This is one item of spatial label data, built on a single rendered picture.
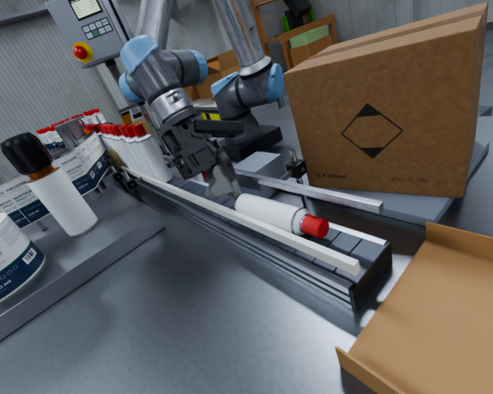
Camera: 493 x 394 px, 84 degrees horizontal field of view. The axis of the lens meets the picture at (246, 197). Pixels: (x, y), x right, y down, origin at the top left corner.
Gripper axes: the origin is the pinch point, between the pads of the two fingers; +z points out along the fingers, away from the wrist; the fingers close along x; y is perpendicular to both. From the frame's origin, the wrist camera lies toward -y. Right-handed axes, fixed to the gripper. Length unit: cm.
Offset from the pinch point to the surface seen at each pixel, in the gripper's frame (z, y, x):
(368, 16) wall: -96, -676, -317
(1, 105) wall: -269, 30, -554
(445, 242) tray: 20.0, -12.2, 30.1
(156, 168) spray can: -15.8, 1.6, -38.1
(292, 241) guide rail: 8.0, 4.7, 17.8
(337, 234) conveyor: 11.9, -2.7, 19.7
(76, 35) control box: -63, -2, -43
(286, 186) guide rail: 1.3, -2.6, 13.7
